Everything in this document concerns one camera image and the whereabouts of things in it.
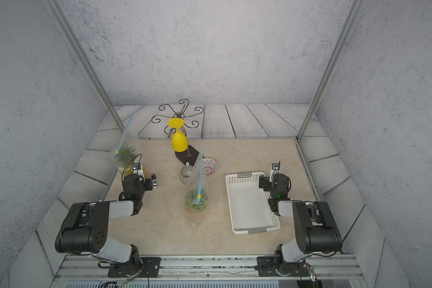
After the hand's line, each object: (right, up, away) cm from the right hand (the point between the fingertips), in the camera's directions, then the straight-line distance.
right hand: (273, 174), depth 93 cm
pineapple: (-72, +8, -8) cm, 73 cm away
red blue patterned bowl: (-33, +3, +11) cm, 35 cm away
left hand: (-65, 0, +1) cm, 65 cm away
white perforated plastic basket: (-13, -15, -3) cm, 20 cm away
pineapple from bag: (-35, -5, -30) cm, 47 cm away
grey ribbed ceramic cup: (-47, 0, +8) cm, 48 cm away
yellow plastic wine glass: (-48, +17, -2) cm, 51 cm away
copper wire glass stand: (-45, +9, +17) cm, 49 cm away
